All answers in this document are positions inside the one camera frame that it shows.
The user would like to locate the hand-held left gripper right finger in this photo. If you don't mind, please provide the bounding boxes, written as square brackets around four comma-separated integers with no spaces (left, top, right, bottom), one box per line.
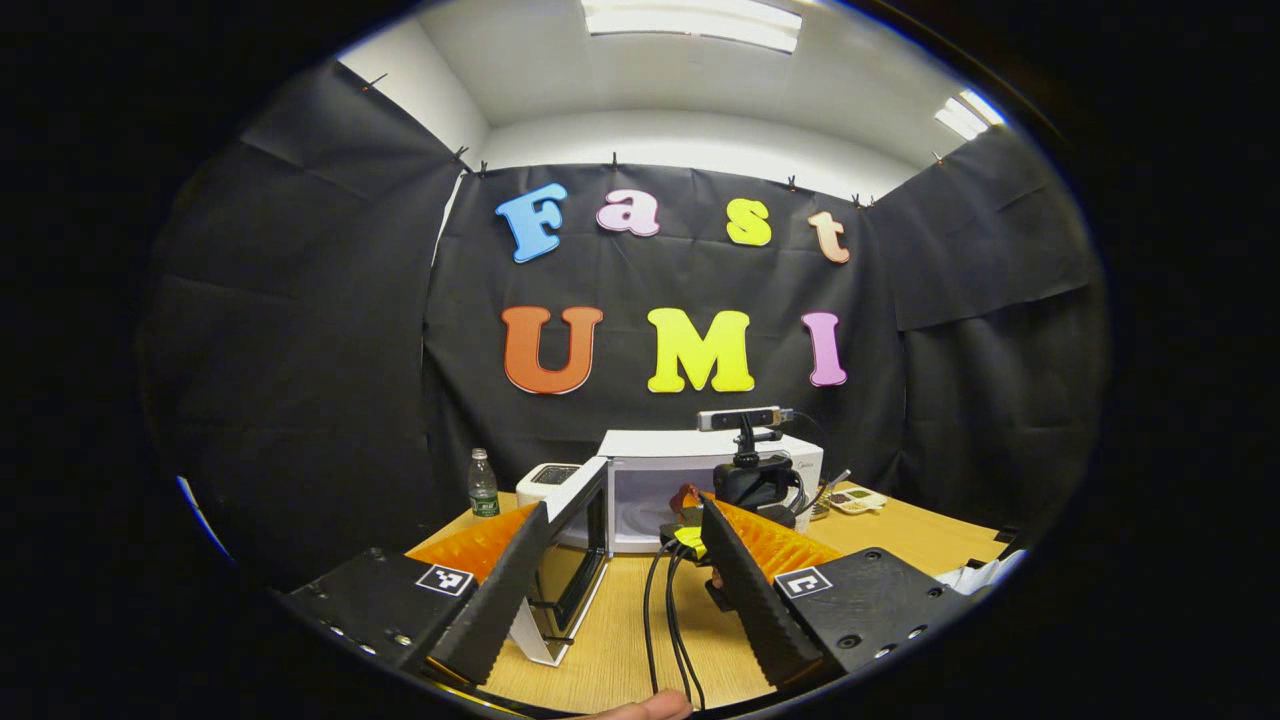
[698,497,986,693]

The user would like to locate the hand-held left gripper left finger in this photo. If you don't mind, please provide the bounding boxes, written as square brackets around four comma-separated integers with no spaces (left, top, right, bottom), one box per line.
[270,500,553,691]

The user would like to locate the white microwave oven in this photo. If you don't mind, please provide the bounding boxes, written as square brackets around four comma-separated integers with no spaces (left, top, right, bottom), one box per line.
[508,428,826,668]

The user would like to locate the clear plastic water bottle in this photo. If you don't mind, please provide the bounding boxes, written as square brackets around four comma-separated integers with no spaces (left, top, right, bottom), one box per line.
[468,448,500,519]

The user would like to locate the small white appliance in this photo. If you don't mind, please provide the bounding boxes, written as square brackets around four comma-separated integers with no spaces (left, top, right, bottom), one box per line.
[515,462,583,511]

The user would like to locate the black backdrop cloth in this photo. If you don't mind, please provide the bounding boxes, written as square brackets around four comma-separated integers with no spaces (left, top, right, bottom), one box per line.
[140,60,1111,591]

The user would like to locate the white paper sheets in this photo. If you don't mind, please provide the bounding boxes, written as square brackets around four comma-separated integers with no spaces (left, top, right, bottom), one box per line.
[940,550,1026,596]

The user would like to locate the small ceiling light panel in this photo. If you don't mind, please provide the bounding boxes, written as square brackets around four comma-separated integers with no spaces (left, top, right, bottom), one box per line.
[935,88,1006,141]

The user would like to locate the long ceiling light panel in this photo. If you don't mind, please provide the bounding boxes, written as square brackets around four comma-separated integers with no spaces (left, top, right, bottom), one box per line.
[582,0,804,53]

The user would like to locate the black cable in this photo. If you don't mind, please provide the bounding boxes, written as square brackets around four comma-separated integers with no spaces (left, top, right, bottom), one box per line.
[665,545,706,711]
[643,540,669,696]

